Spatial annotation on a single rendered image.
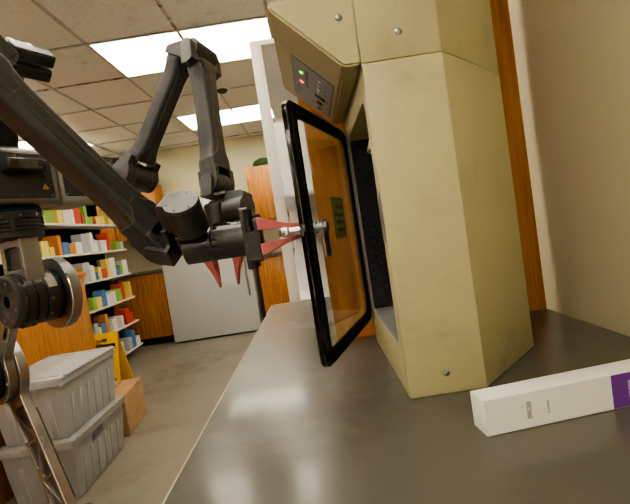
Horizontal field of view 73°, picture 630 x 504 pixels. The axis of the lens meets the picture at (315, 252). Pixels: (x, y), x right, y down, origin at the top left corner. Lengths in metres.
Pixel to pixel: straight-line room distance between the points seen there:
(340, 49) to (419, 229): 0.27
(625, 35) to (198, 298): 5.31
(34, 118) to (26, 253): 0.63
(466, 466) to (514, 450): 0.06
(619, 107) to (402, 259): 0.47
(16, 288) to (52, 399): 1.41
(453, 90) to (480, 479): 0.48
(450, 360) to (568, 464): 0.21
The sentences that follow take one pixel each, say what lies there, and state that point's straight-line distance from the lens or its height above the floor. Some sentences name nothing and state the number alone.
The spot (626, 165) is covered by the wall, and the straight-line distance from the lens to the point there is 0.89.
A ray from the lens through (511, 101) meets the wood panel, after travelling 1.09.
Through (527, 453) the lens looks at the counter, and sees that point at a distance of 0.53.
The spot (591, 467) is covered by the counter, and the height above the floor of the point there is 0.94.
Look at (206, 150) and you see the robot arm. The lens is 1.11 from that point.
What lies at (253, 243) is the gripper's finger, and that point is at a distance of 0.70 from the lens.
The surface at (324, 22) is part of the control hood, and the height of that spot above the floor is 1.47.
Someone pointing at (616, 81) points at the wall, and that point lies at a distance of 0.90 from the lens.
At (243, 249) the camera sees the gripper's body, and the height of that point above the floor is 1.18.
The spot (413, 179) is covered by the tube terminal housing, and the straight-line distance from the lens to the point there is 0.61.
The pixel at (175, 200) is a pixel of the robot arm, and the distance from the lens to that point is 0.70.
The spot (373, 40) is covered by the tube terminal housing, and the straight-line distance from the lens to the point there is 0.65.
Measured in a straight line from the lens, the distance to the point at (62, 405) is 2.64.
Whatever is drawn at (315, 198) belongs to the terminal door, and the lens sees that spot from 0.68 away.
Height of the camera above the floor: 1.20
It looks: 3 degrees down
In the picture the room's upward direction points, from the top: 9 degrees counter-clockwise
